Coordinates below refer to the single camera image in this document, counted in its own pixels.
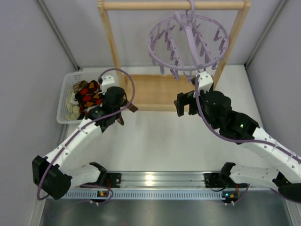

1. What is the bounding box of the white slotted cable duct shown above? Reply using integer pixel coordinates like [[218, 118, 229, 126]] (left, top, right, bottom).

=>
[[63, 190, 287, 200]]

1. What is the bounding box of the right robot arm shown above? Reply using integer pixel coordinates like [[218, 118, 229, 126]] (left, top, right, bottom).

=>
[[174, 91, 301, 203]]

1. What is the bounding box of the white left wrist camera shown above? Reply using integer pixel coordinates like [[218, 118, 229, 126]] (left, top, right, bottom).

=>
[[98, 74, 117, 94]]

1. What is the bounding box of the red black argyle sock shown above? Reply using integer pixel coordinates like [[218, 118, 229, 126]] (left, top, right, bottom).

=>
[[75, 80, 101, 101]]

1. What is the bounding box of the wooden hanger rack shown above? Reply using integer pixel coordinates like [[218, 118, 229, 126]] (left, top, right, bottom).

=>
[[97, 0, 252, 111]]

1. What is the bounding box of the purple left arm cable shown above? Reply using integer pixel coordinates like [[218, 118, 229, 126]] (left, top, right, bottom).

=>
[[36, 68, 135, 201]]

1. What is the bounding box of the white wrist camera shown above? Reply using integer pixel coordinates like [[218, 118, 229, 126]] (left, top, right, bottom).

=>
[[98, 74, 117, 94], [195, 71, 214, 93]]

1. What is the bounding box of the white plastic basket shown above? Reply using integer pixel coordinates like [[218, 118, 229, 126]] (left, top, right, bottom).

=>
[[56, 71, 118, 124]]

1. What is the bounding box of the aluminium mounting rail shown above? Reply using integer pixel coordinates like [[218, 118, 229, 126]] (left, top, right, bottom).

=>
[[70, 171, 283, 189]]

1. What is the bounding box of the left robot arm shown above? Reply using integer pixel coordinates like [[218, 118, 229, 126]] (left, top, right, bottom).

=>
[[32, 86, 127, 200]]

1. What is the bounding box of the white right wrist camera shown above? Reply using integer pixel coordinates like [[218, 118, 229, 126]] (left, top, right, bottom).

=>
[[195, 71, 214, 93]]

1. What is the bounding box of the purple round clip hanger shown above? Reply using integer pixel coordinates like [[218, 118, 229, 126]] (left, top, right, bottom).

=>
[[147, 0, 230, 80]]

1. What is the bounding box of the pale green sock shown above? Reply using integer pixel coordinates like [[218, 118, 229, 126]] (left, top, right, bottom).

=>
[[66, 104, 80, 121]]

